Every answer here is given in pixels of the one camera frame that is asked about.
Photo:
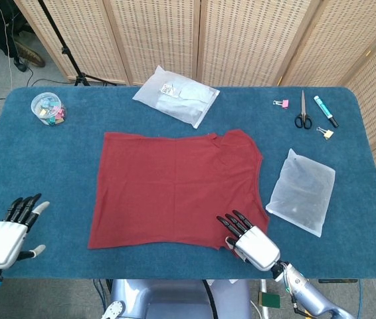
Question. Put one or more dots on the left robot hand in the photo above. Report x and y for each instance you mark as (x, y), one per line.
(3, 239)

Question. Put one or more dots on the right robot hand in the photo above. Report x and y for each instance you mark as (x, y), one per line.
(257, 247)

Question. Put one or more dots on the red t-shirt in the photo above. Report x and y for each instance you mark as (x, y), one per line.
(174, 186)

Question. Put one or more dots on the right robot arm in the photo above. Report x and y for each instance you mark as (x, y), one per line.
(304, 289)

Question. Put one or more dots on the green rectangular box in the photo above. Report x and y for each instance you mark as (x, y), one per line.
(269, 300)

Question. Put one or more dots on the frosted plastic bag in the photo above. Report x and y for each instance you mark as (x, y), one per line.
(301, 196)

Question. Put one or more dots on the blue table cover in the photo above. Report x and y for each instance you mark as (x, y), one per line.
(58, 159)

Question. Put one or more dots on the blue grey robot torso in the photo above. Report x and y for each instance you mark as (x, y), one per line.
(174, 299)

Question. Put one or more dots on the clear jar of binder clips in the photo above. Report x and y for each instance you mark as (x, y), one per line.
(46, 106)

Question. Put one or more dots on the pink binder clip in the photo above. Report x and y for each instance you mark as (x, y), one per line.
(285, 104)

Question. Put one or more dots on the white teal marker pen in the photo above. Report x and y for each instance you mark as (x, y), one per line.
(322, 108)

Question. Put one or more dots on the white labelled plastic bag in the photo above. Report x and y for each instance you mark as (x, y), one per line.
(174, 103)

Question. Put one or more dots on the brown shoe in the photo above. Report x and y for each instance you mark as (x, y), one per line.
(32, 54)

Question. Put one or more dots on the black tripod stand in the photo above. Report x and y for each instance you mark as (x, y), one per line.
(62, 50)

